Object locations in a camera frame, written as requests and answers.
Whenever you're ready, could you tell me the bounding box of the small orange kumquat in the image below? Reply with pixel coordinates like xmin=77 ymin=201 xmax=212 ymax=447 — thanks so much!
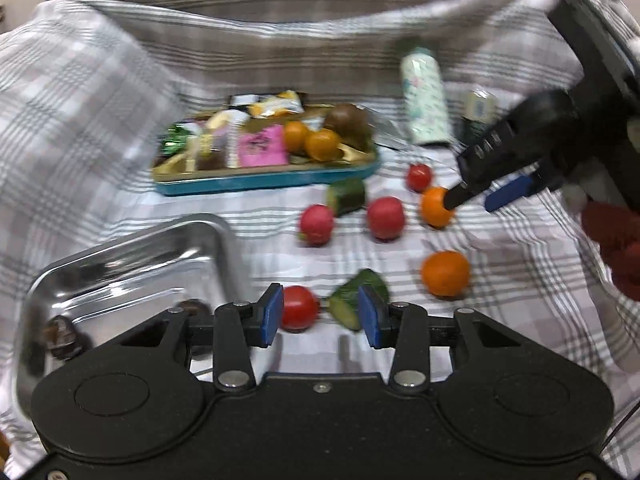
xmin=305 ymin=129 xmax=343 ymax=162
xmin=283 ymin=121 xmax=311 ymax=155

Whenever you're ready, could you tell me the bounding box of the white floral bottle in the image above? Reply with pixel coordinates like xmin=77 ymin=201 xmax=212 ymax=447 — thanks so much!
xmin=400 ymin=47 xmax=451 ymax=146

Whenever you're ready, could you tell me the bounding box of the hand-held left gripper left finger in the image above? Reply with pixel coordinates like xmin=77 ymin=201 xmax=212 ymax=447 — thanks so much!
xmin=107 ymin=283 xmax=285 ymax=394

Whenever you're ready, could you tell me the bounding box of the small red tomato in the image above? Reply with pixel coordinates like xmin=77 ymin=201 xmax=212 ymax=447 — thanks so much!
xmin=406 ymin=162 xmax=434 ymax=193
xmin=281 ymin=285 xmax=321 ymax=332

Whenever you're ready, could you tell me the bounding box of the green cucumber piece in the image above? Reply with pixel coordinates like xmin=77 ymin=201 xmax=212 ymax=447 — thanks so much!
xmin=327 ymin=268 xmax=390 ymax=332
xmin=326 ymin=178 xmax=367 ymax=217

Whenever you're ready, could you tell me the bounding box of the clear packet of brown dates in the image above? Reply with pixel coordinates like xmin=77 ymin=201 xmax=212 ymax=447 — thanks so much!
xmin=192 ymin=130 xmax=236 ymax=171

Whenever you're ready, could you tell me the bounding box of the yellow snack packet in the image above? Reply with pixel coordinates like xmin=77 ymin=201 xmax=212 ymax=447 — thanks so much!
xmin=248 ymin=91 xmax=306 ymax=118

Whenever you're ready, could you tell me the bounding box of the black snack packet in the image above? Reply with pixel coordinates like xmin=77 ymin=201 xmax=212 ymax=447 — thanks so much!
xmin=229 ymin=94 xmax=271 ymax=110

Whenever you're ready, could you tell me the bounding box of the teal and gold snack tin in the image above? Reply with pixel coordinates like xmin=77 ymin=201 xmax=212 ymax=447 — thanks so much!
xmin=152 ymin=102 xmax=381 ymax=197

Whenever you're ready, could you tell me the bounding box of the small dark jar white lid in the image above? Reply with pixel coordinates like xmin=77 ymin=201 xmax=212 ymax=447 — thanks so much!
xmin=457 ymin=89 xmax=498 ymax=151

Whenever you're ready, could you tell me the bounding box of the stainless steel tray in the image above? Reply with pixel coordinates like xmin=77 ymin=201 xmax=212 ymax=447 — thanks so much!
xmin=14 ymin=213 xmax=251 ymax=411

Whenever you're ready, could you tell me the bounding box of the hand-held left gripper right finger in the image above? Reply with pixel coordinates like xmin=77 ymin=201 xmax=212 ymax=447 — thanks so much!
xmin=357 ymin=285 xmax=526 ymax=394

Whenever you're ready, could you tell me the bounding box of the pale yellow wrapped candy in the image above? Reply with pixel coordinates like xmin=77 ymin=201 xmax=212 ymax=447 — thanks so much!
xmin=205 ymin=110 xmax=251 ymax=133

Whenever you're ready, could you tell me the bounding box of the red radish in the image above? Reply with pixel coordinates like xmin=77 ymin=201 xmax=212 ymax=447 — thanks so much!
xmin=366 ymin=196 xmax=406 ymax=241
xmin=299 ymin=204 xmax=335 ymax=247

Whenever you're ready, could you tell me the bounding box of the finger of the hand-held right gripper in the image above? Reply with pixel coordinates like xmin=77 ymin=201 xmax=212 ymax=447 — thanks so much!
xmin=444 ymin=102 xmax=543 ymax=210
xmin=484 ymin=175 xmax=541 ymax=212

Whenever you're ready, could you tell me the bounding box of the green foil wrapped candy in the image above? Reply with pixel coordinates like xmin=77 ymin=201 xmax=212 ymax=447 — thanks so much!
xmin=161 ymin=124 xmax=201 ymax=156

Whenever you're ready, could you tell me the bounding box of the orange mandarin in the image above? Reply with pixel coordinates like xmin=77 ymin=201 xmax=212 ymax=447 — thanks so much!
xmin=421 ymin=251 xmax=472 ymax=298
xmin=420 ymin=186 xmax=457 ymax=228

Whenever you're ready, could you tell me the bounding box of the pink snack packet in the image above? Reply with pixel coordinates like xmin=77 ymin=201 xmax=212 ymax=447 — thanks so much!
xmin=237 ymin=126 xmax=290 ymax=167

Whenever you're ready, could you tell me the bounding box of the brown kiwi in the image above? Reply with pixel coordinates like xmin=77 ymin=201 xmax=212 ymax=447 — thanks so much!
xmin=324 ymin=103 xmax=373 ymax=153

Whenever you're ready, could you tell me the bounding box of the grey plaid blanket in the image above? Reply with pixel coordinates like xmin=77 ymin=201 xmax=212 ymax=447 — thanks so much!
xmin=0 ymin=0 xmax=640 ymax=480

